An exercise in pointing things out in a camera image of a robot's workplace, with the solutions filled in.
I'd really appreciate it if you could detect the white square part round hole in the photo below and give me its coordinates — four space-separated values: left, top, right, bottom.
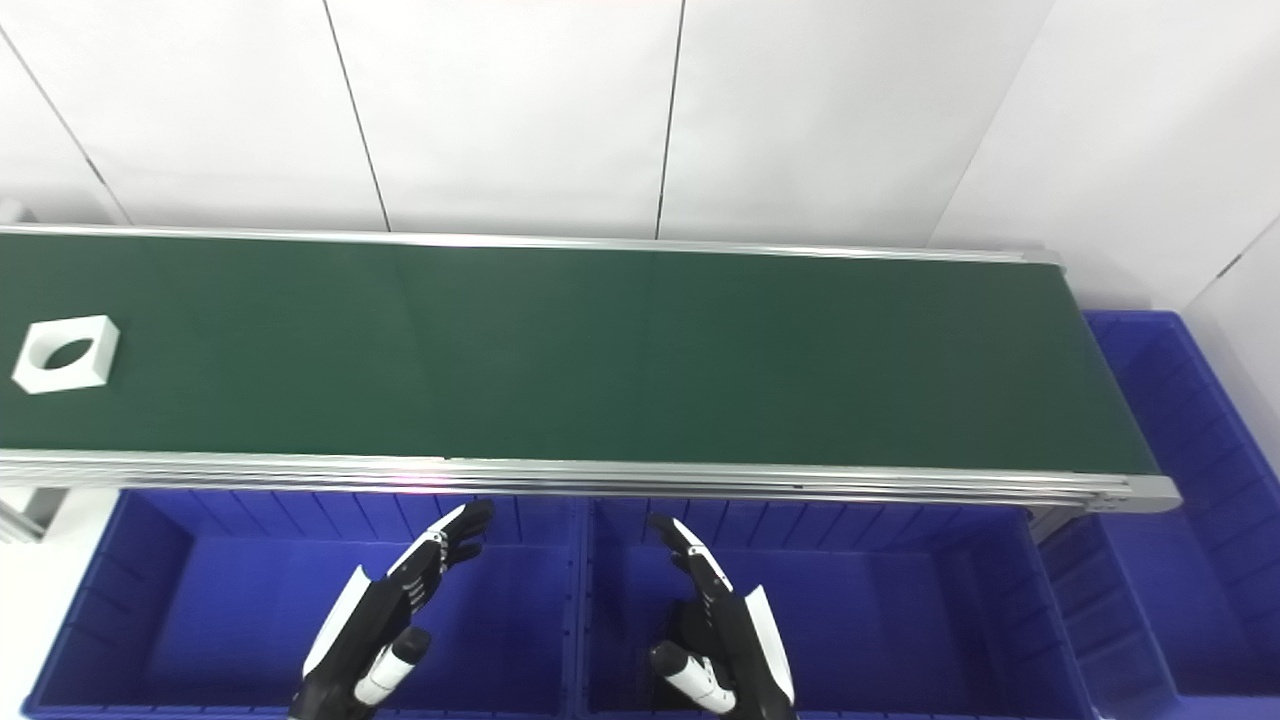
12 315 120 394

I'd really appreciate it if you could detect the green conveyor belt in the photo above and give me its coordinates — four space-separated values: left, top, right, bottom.
0 224 1183 515
0 232 1161 476

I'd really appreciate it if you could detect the blue plastic bin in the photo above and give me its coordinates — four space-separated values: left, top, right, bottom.
1040 310 1280 720
578 495 1096 720
22 488 586 720

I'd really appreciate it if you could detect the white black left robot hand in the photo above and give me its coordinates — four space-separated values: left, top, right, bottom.
290 500 496 720

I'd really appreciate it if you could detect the aluminium conveyor support leg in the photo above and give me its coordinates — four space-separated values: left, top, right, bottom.
0 487 69 544

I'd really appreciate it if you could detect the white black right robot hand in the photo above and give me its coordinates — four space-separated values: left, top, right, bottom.
648 514 798 720

